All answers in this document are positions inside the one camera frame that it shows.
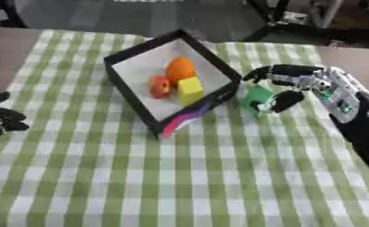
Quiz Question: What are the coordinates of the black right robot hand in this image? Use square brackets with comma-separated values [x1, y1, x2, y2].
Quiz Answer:
[241, 64, 326, 114]

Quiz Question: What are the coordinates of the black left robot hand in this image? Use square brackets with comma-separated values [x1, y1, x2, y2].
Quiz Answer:
[0, 91, 31, 142]

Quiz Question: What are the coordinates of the green block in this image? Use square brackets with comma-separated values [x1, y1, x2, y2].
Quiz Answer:
[237, 84, 278, 115]

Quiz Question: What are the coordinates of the black box white inside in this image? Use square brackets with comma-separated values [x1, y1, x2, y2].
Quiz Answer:
[102, 28, 244, 140]

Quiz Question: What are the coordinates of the black tripod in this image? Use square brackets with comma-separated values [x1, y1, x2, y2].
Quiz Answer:
[241, 0, 369, 45]

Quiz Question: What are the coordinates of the yellow block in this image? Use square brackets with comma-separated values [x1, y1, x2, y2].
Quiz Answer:
[177, 76, 207, 107]

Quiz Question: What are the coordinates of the orange toy fruit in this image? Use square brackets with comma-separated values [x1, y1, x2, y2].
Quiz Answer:
[164, 56, 199, 83]

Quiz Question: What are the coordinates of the pink purple flat piece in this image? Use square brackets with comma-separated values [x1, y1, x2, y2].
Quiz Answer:
[161, 102, 213, 139]

